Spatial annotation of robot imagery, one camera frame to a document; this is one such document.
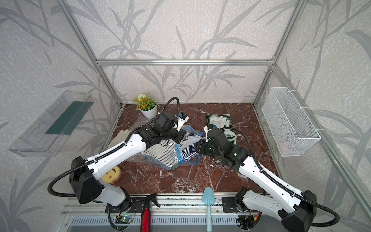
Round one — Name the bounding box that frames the blue striped tank top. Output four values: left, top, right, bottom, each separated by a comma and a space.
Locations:
175, 131, 203, 161

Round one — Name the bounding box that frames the green striped tank top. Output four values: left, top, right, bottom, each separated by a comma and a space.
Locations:
206, 114, 237, 145

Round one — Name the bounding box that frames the clear vacuum bag blue zipper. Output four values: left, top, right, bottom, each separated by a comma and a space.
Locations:
126, 125, 205, 170

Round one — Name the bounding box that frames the white pot with plant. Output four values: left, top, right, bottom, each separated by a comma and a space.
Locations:
133, 92, 157, 119

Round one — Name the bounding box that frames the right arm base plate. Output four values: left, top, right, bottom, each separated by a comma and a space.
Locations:
221, 197, 258, 214

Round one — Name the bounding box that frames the clear plastic wall shelf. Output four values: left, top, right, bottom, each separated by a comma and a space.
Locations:
8, 90, 94, 157

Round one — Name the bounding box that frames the white wire wall basket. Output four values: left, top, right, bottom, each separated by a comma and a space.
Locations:
262, 87, 321, 157

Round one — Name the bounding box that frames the light blue garden trowel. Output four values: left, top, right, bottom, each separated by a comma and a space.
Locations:
202, 187, 216, 232

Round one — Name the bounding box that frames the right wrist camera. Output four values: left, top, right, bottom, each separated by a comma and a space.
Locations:
204, 124, 216, 142

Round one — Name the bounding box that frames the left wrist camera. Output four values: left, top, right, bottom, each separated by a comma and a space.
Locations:
175, 112, 189, 132

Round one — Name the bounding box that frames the black striped garment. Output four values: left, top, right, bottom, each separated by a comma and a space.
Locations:
141, 141, 179, 170

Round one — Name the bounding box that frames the aluminium cage frame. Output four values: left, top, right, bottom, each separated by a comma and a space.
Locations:
52, 0, 371, 232

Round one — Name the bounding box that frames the red spray bottle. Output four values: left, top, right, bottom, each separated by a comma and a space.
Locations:
140, 193, 160, 232

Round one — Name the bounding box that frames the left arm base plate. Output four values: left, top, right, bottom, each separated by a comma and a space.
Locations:
104, 197, 145, 214

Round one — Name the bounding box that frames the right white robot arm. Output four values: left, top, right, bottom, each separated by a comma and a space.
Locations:
195, 124, 340, 232

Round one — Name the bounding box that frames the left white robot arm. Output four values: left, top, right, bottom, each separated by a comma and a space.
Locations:
47, 112, 189, 206

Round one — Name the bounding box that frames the yellow smiley sponge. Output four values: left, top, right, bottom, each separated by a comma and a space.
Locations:
101, 166, 122, 185

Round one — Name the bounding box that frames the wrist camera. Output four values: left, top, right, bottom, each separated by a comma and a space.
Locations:
175, 112, 189, 132
204, 124, 216, 142

